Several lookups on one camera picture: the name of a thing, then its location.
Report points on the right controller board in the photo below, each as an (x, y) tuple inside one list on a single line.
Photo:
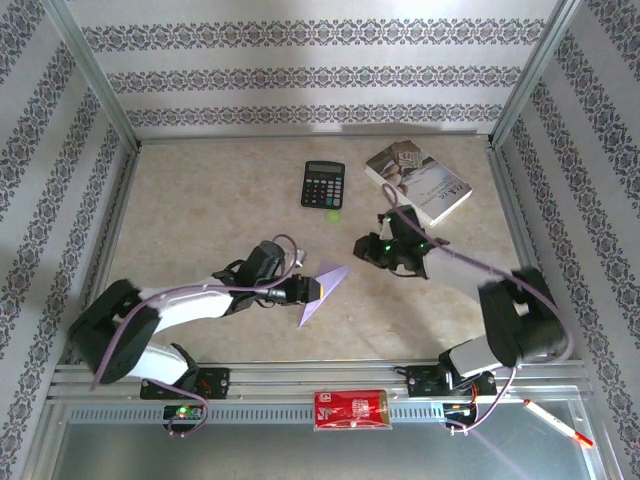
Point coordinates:
[(457, 411)]

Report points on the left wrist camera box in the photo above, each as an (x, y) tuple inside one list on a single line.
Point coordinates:
[(262, 260)]

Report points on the aluminium table edge rail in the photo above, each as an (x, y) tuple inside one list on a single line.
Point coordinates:
[(300, 137), (107, 250), (517, 225)]

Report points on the green round disc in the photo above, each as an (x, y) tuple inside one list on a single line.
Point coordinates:
[(333, 218)]

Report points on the steel sheet tray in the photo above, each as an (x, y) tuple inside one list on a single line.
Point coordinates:
[(300, 455)]

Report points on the paperback book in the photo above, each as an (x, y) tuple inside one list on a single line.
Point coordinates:
[(425, 170)]

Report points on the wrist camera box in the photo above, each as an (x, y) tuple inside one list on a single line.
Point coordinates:
[(402, 222), (262, 260)]

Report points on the red packet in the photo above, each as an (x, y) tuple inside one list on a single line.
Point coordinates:
[(350, 410)]

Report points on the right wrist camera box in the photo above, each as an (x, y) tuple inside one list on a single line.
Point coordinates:
[(402, 222)]

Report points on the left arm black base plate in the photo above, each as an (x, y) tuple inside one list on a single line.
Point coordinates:
[(220, 382)]

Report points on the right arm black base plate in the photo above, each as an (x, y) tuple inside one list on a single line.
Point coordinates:
[(420, 382)]

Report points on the black calculator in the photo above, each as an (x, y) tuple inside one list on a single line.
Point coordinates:
[(323, 186)]

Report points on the aluminium mounting rail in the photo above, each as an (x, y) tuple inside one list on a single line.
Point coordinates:
[(310, 375)]

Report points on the left controller board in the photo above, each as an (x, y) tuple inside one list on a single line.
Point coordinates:
[(182, 412)]

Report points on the aluminium frame post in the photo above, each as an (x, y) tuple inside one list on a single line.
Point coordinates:
[(91, 70), (535, 70)]

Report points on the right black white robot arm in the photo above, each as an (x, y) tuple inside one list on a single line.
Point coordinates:
[(515, 320)]

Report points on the red white pen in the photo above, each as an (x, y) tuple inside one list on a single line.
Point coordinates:
[(550, 419)]

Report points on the controller board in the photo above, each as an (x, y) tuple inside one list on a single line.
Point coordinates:
[(457, 411), (182, 412)]

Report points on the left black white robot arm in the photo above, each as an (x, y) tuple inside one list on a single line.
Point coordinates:
[(195, 305)]

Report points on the purple paper sheet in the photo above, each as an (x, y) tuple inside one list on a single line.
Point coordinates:
[(332, 275)]

